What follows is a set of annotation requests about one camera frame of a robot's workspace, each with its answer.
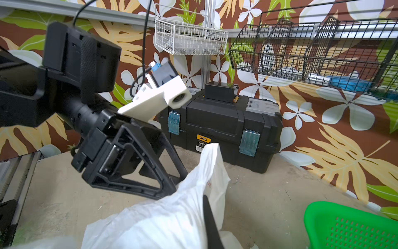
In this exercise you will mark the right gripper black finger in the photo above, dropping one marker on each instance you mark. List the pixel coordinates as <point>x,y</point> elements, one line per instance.
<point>212,233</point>

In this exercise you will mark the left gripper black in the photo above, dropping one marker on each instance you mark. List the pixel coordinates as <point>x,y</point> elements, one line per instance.
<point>126,155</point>

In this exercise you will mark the white plastic shopping bag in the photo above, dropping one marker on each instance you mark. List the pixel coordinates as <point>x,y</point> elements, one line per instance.
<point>173,222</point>

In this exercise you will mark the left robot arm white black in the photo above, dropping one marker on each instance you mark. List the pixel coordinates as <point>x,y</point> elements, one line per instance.
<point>76,69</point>

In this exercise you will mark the black tool case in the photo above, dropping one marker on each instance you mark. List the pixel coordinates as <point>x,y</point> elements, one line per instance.
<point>247,129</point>

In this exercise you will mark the green plastic perforated basket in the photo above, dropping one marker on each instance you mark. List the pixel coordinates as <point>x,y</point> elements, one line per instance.
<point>334,226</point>

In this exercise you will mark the blue object in rear basket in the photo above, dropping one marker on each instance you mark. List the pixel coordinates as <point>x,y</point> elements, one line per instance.
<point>349,83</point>

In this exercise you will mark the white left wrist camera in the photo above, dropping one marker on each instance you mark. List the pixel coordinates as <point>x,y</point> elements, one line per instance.
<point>165,88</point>

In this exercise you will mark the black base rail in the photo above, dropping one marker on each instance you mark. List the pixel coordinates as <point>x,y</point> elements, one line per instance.
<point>16,176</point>

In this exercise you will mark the white wire basket left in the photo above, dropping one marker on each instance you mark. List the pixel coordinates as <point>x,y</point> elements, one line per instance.
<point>182,30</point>

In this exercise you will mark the black wire basket rear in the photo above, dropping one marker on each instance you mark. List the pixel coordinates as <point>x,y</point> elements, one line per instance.
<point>311,41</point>

